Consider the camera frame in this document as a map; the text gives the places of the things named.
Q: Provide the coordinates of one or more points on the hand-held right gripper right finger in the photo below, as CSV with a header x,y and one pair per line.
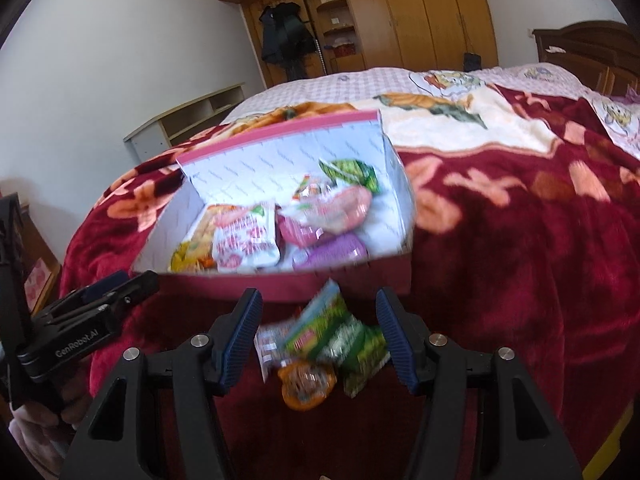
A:
x,y
395,345

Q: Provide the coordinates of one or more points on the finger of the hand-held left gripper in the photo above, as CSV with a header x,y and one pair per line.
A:
x,y
107,285
135,287

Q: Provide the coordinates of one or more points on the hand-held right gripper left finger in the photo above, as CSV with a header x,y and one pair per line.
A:
x,y
245,340

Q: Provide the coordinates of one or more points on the yellow noodle snack packet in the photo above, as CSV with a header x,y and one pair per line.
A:
x,y
192,255

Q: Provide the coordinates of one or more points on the white pink printed pouch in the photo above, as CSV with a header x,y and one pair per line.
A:
x,y
245,240

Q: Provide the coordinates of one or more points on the white cardboard box pink rim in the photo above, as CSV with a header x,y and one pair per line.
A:
x,y
280,160

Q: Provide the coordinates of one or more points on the white red snack packet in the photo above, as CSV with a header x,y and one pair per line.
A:
x,y
270,350

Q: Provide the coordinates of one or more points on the orange round snack cup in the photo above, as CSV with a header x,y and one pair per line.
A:
x,y
305,382

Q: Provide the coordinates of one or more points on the light blue green packet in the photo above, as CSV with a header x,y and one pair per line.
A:
x,y
320,320

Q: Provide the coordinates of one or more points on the purple snack cup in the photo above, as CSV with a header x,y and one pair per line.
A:
x,y
332,252

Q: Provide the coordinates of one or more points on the pink snack cup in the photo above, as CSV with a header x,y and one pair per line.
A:
x,y
300,227

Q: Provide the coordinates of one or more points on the red floral blanket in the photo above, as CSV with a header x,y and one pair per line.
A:
x,y
500,260

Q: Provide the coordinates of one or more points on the white shelf unit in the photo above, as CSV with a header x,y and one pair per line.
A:
x,y
150,140

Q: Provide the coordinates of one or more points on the pink round snack packet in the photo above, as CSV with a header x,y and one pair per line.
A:
x,y
340,205

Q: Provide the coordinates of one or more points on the colourful small snack packet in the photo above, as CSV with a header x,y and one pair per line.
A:
x,y
310,190

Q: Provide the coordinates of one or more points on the green white snack packet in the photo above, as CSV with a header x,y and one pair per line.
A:
x,y
350,172

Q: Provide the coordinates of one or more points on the pink checked bed sheet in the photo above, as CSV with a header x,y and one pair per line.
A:
x,y
360,80

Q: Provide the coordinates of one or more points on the black bag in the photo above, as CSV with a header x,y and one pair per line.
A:
x,y
472,62

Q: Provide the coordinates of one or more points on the black jacket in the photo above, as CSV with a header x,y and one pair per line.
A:
x,y
285,35

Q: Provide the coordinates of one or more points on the red basket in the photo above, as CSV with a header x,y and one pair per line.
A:
x,y
345,50

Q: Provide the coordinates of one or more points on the wooden wardrobe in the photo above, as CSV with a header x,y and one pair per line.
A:
x,y
425,20

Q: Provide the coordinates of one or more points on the dark wooden headboard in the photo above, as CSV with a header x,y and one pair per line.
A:
x,y
585,45

